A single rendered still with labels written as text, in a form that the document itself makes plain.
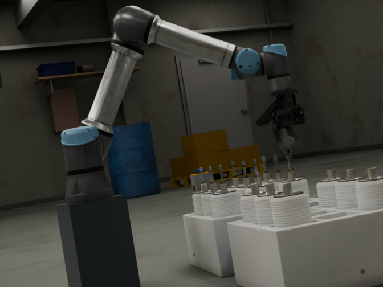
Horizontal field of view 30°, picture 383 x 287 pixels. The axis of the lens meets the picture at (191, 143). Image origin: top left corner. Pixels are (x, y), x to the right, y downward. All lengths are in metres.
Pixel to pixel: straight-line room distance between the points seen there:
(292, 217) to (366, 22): 10.45
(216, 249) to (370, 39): 10.01
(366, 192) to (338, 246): 0.17
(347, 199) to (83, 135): 0.81
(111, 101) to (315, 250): 0.93
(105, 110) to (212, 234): 0.53
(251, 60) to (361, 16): 10.06
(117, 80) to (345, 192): 0.85
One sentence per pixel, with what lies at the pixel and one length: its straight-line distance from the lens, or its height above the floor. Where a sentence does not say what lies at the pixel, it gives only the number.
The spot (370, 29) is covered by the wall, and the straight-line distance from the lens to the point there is 12.05.
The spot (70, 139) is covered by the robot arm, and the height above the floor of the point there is 0.49.
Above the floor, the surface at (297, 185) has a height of 0.24.
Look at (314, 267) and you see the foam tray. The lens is 1.75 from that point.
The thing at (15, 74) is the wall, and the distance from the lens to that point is 11.95.
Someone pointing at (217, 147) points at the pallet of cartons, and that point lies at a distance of 9.27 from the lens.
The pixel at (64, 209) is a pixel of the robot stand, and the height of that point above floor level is 0.28.
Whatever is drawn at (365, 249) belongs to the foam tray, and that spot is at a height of 0.10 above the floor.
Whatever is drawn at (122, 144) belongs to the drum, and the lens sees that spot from 8.39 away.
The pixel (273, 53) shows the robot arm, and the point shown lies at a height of 0.67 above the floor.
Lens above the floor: 0.39
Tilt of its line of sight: 1 degrees up
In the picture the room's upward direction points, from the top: 9 degrees counter-clockwise
